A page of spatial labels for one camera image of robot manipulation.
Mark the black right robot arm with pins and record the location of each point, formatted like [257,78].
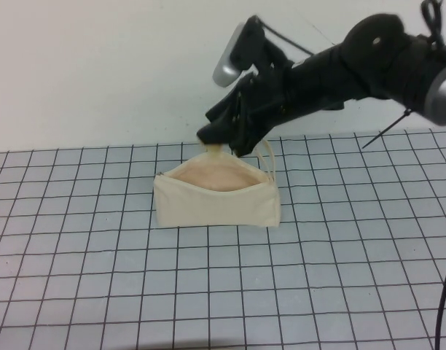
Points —
[354,73]

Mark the cream fabric pencil case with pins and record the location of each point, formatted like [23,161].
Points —
[215,208]

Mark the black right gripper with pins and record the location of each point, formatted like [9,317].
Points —
[259,105]

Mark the blue checked tablecloth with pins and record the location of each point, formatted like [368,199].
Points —
[223,284]

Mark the yellow rectangular eraser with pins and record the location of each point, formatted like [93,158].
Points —
[215,149]

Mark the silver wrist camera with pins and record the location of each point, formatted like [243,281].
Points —
[226,62]

